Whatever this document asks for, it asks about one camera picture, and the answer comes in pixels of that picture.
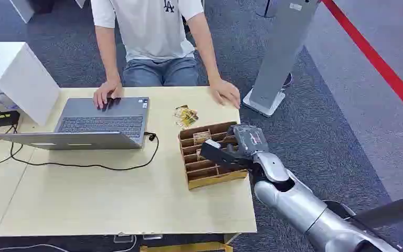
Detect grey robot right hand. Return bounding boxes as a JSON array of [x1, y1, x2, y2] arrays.
[[226, 124, 270, 158]]

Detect card with printed face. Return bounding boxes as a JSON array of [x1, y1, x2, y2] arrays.
[[192, 129, 212, 145]]

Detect person's left hand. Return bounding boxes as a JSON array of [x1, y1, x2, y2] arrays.
[[208, 79, 241, 110]]

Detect person's hand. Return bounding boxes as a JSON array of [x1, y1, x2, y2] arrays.
[[93, 80, 124, 110], [208, 79, 241, 110]]

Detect wooden card box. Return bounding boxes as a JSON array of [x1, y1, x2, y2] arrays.
[[177, 121, 249, 191]]

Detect yellow printed card pile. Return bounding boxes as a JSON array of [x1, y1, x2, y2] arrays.
[[173, 104, 200, 130]]

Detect grey floor stand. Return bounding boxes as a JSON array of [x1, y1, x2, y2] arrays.
[[242, 0, 323, 118]]

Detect person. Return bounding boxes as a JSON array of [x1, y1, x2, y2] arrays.
[[90, 0, 241, 110]]

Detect red floor tape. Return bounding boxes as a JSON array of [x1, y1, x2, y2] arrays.
[[321, 0, 403, 127]]

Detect person's right hand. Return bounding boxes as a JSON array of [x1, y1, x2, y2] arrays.
[[93, 80, 124, 110]]

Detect grey laptop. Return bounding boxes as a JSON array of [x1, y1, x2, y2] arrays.
[[0, 97, 151, 151]]

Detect dark grey bar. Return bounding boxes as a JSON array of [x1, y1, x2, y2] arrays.
[[352, 191, 403, 227]]

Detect white cabinet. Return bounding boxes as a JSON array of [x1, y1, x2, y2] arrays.
[[0, 41, 61, 127]]

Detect black power adapter yellow label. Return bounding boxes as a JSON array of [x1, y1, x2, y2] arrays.
[[0, 110, 21, 129]]

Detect white furniture piece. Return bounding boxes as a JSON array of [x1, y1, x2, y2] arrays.
[[9, 0, 87, 24]]

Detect yellow wooden frame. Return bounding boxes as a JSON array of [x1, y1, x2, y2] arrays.
[[139, 241, 234, 252]]

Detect black laptop power cable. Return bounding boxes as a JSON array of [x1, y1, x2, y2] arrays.
[[0, 124, 160, 172]]

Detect white floor cable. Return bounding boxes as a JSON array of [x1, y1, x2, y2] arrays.
[[0, 235, 138, 252]]

